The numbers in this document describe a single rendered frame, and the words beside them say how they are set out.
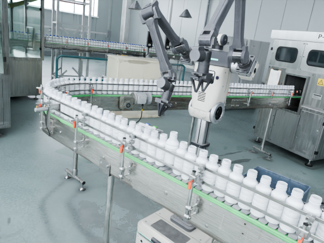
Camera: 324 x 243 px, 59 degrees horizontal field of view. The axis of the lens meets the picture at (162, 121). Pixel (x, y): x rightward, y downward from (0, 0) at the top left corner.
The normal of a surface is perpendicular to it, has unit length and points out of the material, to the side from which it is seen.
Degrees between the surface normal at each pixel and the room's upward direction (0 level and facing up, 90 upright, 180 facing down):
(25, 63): 90
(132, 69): 90
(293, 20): 90
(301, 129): 90
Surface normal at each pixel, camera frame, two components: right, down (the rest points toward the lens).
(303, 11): -0.66, 0.13
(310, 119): -0.86, 0.04
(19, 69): 0.74, 0.28
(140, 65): 0.50, 0.30
